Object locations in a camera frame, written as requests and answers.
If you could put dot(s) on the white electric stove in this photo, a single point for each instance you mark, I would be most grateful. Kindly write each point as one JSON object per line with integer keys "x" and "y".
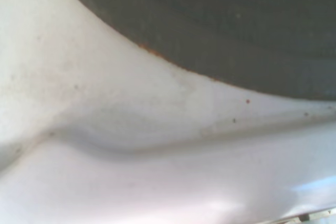
{"x": 131, "y": 129}

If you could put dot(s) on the black stove burner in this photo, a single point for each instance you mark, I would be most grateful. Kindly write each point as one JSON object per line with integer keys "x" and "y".
{"x": 236, "y": 24}

